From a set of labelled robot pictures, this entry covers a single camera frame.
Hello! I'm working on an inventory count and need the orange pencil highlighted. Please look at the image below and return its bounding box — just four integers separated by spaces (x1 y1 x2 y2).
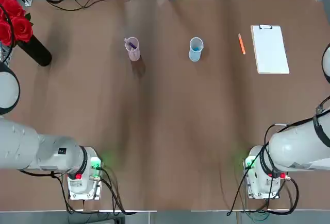
238 33 246 56

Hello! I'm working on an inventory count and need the translucent blue plastic cup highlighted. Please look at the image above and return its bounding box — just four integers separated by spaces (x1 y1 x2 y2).
188 37 205 62

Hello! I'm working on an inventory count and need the translucent pink plastic cup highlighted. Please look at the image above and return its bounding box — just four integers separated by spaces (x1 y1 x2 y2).
124 37 142 62

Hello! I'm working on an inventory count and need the clipboard with black clip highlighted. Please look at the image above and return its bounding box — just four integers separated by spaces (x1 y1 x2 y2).
250 24 290 75

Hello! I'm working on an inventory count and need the white paper sheet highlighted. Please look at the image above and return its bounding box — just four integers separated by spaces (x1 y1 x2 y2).
251 27 290 74

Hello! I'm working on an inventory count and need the black vase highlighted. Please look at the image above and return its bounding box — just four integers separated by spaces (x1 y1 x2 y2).
16 33 53 67

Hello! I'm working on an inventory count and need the red rose bouquet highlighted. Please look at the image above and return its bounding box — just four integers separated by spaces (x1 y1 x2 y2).
0 0 34 47

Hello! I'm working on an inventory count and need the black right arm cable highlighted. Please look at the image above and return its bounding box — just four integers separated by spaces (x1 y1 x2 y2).
226 117 301 216

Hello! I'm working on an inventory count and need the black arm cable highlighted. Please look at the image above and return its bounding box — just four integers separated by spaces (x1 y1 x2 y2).
226 117 301 216
19 166 139 216

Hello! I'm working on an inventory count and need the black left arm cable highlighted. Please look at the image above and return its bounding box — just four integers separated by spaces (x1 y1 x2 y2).
19 166 139 216

